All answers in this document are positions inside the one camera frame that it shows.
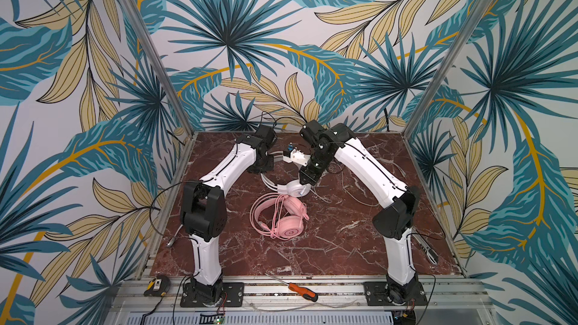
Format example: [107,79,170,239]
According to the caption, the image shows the white headphones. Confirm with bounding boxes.
[260,151,312,198]

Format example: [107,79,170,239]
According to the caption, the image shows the pink headphones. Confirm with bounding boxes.
[250,193,309,241]

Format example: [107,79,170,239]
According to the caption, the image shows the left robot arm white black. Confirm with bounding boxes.
[180,125,276,305]

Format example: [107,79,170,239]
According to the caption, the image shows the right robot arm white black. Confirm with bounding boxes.
[299,120,420,305]

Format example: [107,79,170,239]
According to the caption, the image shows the yellow black tape measure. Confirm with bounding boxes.
[144,275,171,297]

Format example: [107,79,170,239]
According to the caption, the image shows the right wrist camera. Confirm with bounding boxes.
[283,144,311,167]

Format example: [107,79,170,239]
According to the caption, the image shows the left aluminium frame post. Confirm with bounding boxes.
[118,0,194,138]

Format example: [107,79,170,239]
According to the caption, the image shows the aluminium frame post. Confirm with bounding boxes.
[118,0,194,138]
[403,0,493,139]

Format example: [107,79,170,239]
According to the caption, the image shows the orange handled screwdriver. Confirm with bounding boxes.
[267,274,319,302]

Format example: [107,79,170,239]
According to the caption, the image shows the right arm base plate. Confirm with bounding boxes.
[363,280,427,307]

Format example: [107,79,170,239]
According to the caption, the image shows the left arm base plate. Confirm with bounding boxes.
[180,280,245,308]

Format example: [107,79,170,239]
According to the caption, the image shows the aluminium front rail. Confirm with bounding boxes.
[110,274,493,314]

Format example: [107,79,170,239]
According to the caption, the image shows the right aluminium frame post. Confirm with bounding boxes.
[403,0,493,139]

